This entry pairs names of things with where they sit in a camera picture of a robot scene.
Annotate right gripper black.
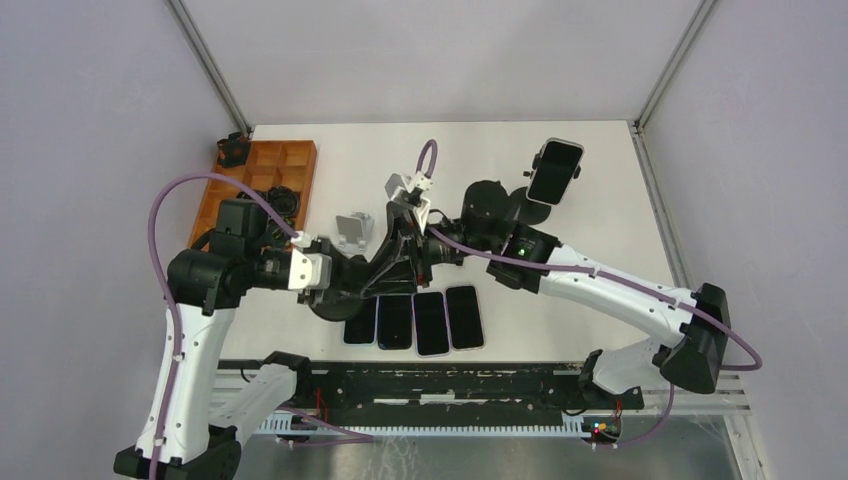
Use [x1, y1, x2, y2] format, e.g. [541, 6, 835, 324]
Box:
[358, 208, 498, 295]

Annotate silver folding phone stand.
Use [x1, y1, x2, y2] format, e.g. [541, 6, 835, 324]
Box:
[336, 212, 374, 255]

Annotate phone with light blue case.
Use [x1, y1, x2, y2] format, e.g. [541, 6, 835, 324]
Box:
[342, 315, 376, 345]

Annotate black phone dark case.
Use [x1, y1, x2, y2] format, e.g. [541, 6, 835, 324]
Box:
[377, 296, 413, 350]

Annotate phone with white case centre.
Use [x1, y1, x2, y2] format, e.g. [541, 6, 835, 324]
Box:
[412, 291, 451, 358]

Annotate phone with white case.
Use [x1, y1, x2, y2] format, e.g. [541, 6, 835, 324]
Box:
[526, 138, 585, 206]
[412, 291, 451, 358]

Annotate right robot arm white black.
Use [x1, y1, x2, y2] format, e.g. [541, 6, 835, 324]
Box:
[353, 180, 730, 408]

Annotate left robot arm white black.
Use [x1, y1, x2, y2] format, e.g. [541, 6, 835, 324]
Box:
[113, 199, 332, 479]

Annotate black round object in tray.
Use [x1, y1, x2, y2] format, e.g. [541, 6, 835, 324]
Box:
[266, 186, 300, 217]

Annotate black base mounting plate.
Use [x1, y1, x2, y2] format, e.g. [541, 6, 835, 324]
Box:
[215, 359, 645, 429]

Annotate wooden compartment tray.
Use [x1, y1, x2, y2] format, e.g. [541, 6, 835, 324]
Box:
[188, 140, 317, 245]

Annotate small black orange clamp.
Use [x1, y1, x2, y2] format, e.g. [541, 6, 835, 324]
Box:
[216, 132, 251, 169]

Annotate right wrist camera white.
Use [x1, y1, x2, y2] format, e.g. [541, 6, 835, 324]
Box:
[384, 172, 433, 233]

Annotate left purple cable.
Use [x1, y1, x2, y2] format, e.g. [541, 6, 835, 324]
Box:
[146, 172, 372, 480]

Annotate white slotted cable duct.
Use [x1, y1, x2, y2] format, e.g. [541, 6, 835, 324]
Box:
[256, 412, 592, 439]

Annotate aluminium frame rail left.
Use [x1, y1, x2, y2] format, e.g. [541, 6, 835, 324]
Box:
[164, 0, 252, 135]

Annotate aluminium frame rail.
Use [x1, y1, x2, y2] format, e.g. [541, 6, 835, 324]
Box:
[164, 0, 252, 135]
[633, 0, 720, 132]

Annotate aluminium frame rail right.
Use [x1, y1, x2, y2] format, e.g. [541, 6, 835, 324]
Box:
[633, 0, 720, 132]

